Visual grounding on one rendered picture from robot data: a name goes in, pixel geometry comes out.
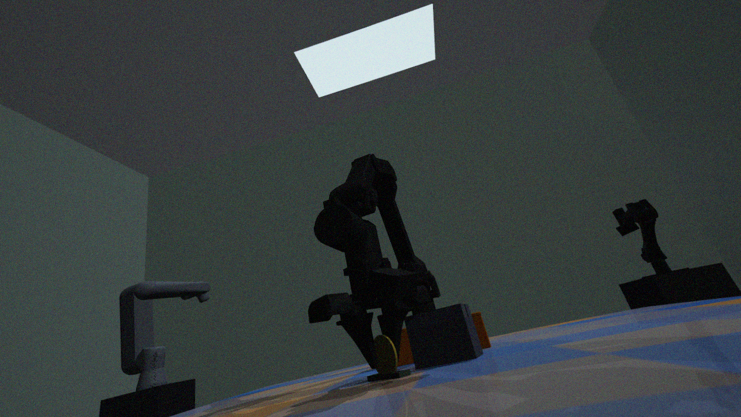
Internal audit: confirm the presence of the gold coin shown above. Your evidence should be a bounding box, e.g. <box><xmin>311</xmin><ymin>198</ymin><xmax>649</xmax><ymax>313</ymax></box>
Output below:
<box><xmin>374</xmin><ymin>335</ymin><xmax>397</xmax><ymax>374</ymax></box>

